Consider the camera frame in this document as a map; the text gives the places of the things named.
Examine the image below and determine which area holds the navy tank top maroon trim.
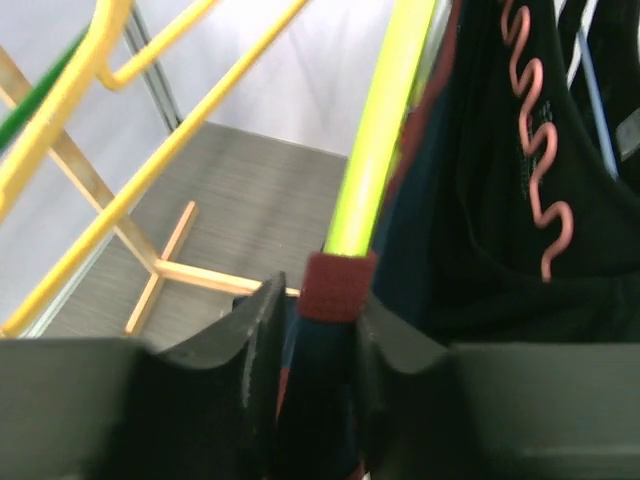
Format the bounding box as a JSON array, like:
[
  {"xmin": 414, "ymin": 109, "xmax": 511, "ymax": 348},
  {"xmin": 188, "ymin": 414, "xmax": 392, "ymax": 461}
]
[{"xmin": 271, "ymin": 1, "xmax": 465, "ymax": 479}]

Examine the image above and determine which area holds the black dress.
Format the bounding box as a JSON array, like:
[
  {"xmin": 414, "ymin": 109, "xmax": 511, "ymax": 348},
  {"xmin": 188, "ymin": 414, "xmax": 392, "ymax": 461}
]
[{"xmin": 426, "ymin": 1, "xmax": 639, "ymax": 343}]

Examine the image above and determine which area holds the neon yellow hanger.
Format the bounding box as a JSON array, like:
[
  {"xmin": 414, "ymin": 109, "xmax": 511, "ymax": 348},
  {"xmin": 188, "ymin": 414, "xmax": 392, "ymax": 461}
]
[{"xmin": 323, "ymin": 0, "xmax": 450, "ymax": 257}]

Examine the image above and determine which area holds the green plastic hanger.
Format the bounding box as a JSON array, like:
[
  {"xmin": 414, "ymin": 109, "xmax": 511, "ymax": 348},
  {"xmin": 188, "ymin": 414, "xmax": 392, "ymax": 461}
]
[{"xmin": 1, "ymin": 28, "xmax": 87, "ymax": 152}]

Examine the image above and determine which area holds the light blue hanger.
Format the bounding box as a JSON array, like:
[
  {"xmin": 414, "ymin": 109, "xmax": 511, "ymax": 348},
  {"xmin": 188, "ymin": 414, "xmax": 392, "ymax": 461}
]
[{"xmin": 576, "ymin": 1, "xmax": 619, "ymax": 180}]

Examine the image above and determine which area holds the pink hanger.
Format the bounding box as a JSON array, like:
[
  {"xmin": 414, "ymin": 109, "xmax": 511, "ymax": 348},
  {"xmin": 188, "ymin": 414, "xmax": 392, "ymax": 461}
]
[{"xmin": 500, "ymin": 1, "xmax": 574, "ymax": 282}]

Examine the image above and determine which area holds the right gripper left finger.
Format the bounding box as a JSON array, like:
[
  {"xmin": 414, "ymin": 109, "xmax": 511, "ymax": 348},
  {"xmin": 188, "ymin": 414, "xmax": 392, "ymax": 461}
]
[{"xmin": 1, "ymin": 273, "xmax": 286, "ymax": 479}]

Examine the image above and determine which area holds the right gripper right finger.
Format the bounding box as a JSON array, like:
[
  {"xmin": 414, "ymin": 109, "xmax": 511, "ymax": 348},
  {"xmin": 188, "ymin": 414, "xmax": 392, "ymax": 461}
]
[{"xmin": 354, "ymin": 298, "xmax": 639, "ymax": 479}]

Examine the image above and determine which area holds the yellow plastic hanger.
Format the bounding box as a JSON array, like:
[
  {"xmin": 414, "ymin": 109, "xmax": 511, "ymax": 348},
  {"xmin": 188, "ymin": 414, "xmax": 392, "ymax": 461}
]
[{"xmin": 1, "ymin": 1, "xmax": 306, "ymax": 336}]

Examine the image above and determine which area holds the wooden clothes rack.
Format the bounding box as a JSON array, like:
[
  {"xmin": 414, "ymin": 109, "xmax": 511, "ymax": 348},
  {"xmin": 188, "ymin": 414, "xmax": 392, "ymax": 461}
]
[{"xmin": 0, "ymin": 44, "xmax": 301, "ymax": 336}]

